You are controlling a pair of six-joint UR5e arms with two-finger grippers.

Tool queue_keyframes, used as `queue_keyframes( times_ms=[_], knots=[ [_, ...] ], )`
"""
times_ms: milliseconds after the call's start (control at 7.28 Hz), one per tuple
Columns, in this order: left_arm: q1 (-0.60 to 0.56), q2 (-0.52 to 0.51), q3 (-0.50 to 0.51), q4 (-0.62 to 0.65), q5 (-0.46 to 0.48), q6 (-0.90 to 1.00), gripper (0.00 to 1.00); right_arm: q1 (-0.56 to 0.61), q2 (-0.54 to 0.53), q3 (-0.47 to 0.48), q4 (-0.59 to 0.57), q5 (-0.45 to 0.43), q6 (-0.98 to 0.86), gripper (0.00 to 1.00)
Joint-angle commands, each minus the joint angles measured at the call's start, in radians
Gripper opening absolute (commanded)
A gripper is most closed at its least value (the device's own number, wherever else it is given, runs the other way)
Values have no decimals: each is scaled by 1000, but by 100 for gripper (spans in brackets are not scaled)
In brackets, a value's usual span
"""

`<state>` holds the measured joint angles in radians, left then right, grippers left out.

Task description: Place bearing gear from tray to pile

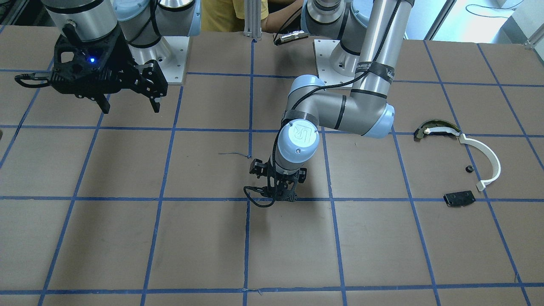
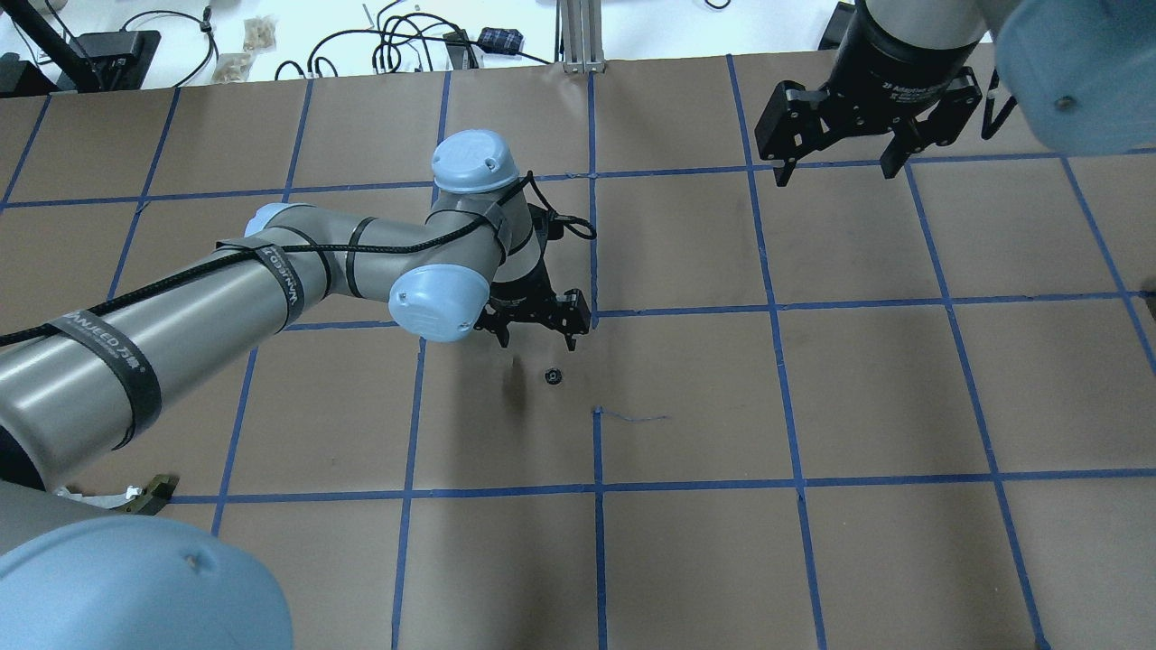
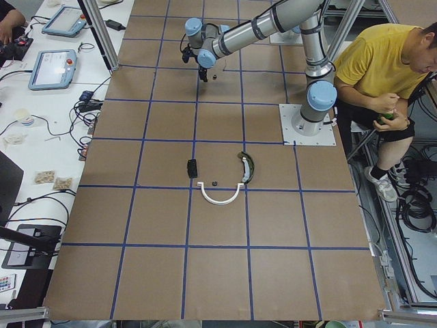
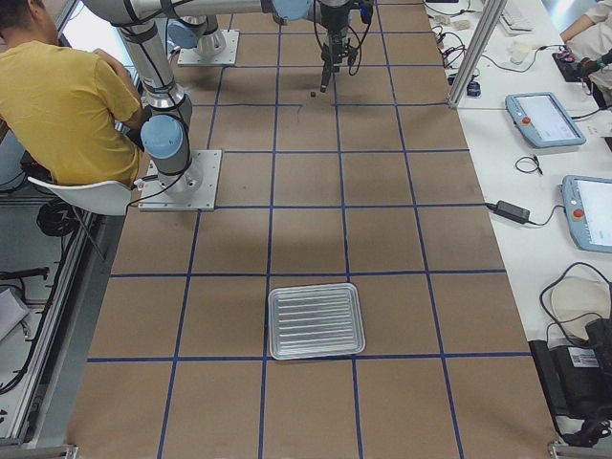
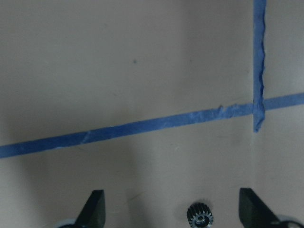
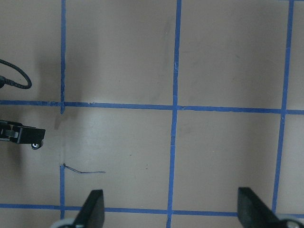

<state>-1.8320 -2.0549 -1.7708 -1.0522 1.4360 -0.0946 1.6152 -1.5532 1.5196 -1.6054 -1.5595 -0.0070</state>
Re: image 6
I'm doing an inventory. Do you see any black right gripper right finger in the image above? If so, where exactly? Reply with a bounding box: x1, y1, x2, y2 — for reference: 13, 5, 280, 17
237, 187, 285, 228

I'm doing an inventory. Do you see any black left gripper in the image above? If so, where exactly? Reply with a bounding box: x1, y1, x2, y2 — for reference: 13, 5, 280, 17
0, 120, 46, 144

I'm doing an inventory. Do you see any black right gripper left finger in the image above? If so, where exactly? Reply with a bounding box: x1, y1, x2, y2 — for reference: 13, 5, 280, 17
71, 190, 105, 228

